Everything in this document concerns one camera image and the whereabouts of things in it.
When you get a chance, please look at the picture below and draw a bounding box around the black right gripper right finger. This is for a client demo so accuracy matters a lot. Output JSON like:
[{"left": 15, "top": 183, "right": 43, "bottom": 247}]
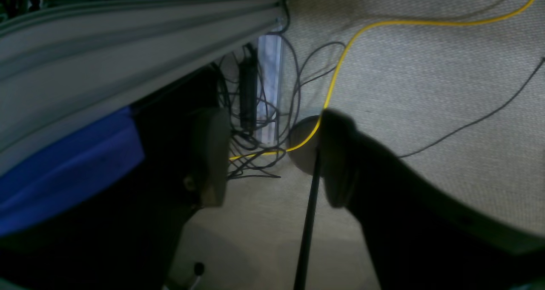
[{"left": 319, "top": 110, "right": 545, "bottom": 290}]

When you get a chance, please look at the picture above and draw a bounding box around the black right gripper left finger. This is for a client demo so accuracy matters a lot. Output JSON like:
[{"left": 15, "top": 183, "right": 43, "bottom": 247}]
[{"left": 128, "top": 66, "right": 232, "bottom": 210}]

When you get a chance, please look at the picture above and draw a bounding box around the dark blue T-shirt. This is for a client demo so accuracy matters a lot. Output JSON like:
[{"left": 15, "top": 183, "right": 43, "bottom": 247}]
[{"left": 0, "top": 107, "right": 145, "bottom": 236}]

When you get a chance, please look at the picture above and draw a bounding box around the round table foot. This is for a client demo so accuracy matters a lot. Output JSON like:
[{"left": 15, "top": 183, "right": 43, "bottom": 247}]
[{"left": 288, "top": 115, "right": 319, "bottom": 175}]

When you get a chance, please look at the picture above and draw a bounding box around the aluminium table leg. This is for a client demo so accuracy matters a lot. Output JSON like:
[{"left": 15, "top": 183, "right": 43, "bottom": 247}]
[{"left": 256, "top": 35, "right": 284, "bottom": 146}]

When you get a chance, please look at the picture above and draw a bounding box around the grey table edge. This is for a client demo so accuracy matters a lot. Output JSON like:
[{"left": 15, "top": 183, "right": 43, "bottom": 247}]
[{"left": 0, "top": 0, "right": 281, "bottom": 174}]

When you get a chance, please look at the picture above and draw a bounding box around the yellow cable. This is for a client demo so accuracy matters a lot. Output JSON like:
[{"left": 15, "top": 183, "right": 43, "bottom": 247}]
[{"left": 229, "top": 0, "right": 541, "bottom": 161}]

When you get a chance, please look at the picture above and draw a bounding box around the thin black floor cable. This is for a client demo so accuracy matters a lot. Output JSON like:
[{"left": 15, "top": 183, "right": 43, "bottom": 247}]
[{"left": 398, "top": 57, "right": 545, "bottom": 158}]

